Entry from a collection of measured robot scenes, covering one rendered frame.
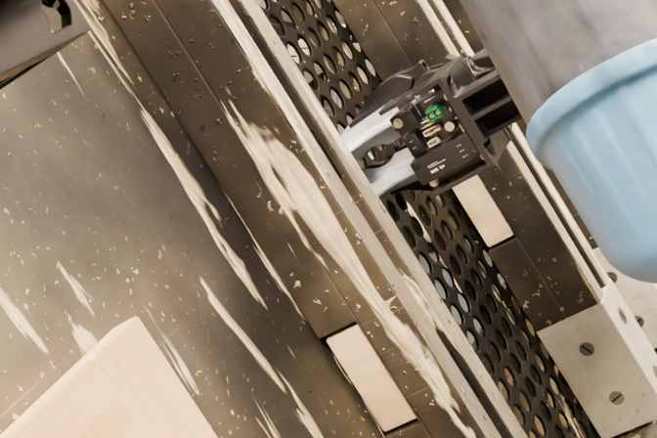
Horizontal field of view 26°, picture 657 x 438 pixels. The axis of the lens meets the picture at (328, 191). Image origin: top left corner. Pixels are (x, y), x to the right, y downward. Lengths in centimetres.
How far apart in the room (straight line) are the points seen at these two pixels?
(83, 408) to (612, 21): 51
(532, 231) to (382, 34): 22
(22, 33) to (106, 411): 38
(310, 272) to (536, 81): 69
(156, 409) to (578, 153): 52
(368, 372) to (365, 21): 40
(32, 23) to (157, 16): 55
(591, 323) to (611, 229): 104
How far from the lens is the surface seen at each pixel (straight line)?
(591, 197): 30
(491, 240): 132
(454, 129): 97
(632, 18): 28
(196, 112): 96
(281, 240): 97
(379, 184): 103
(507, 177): 130
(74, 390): 74
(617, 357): 135
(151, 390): 79
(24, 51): 40
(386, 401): 100
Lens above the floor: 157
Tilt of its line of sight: 20 degrees down
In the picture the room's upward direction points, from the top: straight up
